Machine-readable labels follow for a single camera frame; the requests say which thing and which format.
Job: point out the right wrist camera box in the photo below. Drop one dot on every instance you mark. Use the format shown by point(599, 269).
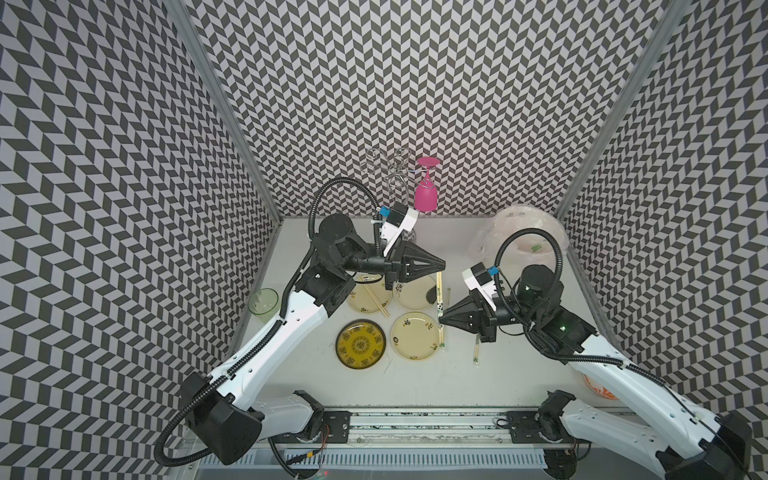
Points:
point(479, 278)

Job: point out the cream plate with green patch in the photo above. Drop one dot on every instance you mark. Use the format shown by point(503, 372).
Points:
point(419, 294)

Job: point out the cream plate left rear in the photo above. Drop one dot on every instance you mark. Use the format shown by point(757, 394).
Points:
point(360, 301)

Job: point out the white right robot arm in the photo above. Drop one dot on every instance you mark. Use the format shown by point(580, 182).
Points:
point(676, 439)

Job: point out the white trash bin with bag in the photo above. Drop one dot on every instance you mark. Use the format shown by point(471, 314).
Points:
point(526, 250)

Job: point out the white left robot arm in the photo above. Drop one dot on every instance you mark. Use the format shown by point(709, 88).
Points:
point(221, 414)

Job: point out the pink wine glass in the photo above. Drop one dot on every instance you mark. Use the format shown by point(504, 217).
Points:
point(426, 193)

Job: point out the green drinking glass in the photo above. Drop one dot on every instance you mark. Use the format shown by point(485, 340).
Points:
point(264, 302)

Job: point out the metal base rail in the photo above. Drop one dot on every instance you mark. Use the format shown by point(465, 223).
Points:
point(469, 443)

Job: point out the chrome glass rack stand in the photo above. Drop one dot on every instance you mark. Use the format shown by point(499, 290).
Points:
point(393, 170)

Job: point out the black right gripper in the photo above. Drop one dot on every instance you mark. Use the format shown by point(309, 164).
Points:
point(469, 314)

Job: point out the cream plate with red stamps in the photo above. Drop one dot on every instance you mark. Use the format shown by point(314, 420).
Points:
point(415, 336)

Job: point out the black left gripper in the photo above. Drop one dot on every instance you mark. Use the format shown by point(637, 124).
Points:
point(405, 270)

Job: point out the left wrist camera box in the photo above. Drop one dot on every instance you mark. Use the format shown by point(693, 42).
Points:
point(396, 219)

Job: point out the orange patterned bowl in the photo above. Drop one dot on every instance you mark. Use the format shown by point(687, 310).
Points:
point(599, 389)

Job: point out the yellow patterned plate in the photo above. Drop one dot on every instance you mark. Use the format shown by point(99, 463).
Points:
point(360, 345)

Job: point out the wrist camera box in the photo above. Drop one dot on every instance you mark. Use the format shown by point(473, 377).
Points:
point(479, 278)
point(396, 219)

